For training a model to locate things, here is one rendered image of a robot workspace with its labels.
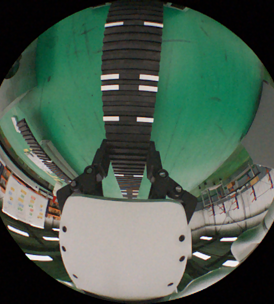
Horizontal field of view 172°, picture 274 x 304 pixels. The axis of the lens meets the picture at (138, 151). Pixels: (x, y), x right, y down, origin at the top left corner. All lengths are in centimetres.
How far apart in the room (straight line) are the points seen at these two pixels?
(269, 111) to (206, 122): 18
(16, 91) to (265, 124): 41
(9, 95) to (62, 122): 11
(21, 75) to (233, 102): 30
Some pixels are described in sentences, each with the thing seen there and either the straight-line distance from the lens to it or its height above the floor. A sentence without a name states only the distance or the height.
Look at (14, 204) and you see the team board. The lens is 309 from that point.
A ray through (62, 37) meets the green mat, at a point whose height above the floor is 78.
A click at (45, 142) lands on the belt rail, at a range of 23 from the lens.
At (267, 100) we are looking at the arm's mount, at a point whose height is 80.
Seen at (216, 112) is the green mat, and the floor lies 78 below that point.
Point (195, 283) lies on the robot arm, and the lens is 54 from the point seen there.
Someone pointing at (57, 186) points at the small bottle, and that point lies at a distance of 54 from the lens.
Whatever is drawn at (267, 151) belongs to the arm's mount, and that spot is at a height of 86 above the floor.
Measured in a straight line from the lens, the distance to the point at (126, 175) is 16.
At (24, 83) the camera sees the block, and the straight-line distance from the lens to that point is 17.
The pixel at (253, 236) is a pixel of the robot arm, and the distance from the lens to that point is 48.
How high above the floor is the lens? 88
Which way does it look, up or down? 42 degrees down
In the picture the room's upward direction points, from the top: 180 degrees clockwise
